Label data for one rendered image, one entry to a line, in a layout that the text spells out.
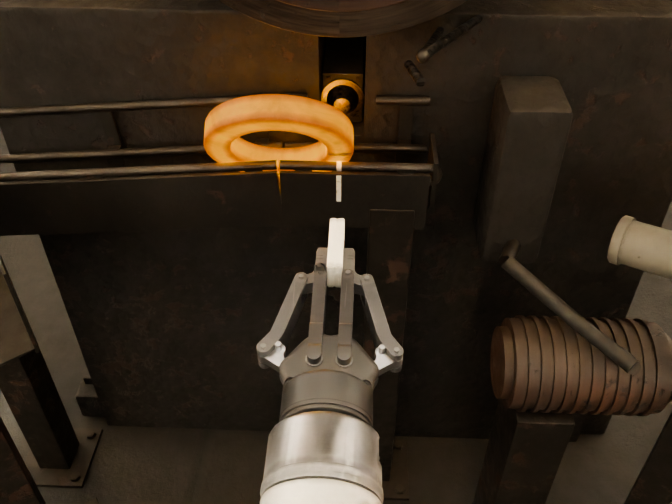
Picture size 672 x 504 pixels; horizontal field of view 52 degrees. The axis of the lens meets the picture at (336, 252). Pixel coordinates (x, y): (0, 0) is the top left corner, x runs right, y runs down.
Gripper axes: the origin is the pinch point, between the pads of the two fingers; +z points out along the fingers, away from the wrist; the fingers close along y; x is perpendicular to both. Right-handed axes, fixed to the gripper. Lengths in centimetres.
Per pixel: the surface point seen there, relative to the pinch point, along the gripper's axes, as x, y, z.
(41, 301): -80, -76, 59
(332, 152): -2.4, -1.2, 19.5
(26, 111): -3, -43, 28
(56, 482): -75, -54, 10
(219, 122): 3.7, -13.9, 16.6
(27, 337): -13.3, -35.1, -1.8
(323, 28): 12.9, -2.2, 21.4
